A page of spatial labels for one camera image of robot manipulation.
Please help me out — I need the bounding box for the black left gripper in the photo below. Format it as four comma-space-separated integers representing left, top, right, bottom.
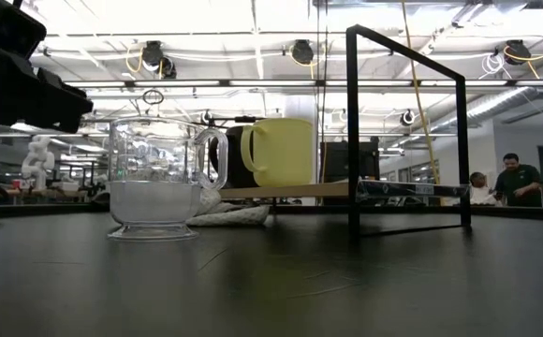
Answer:
0, 49, 95, 135

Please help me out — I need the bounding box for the clear glass mug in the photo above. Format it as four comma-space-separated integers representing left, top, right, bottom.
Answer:
106, 116, 229, 242

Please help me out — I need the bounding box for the black mug green inside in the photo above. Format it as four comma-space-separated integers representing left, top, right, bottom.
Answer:
208, 125, 255, 190

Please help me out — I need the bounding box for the yellow mug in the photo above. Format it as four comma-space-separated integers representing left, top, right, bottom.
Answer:
239, 117, 316, 189

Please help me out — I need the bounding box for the white waffle cloth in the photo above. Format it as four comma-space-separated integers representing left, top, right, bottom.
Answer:
185, 186, 272, 228

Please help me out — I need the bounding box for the black computer case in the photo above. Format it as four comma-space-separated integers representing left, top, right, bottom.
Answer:
319, 139, 381, 207

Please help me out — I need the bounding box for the person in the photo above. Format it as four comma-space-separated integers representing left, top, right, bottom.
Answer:
493, 153, 543, 209
468, 171, 498, 207

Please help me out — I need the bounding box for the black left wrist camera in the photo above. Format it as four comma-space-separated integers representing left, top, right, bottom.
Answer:
0, 0, 48, 61

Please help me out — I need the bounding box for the black metal shelf frame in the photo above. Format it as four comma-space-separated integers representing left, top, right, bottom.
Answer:
205, 23, 473, 241

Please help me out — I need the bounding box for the yellow hanging cable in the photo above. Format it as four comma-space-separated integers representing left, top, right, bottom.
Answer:
401, 0, 442, 186

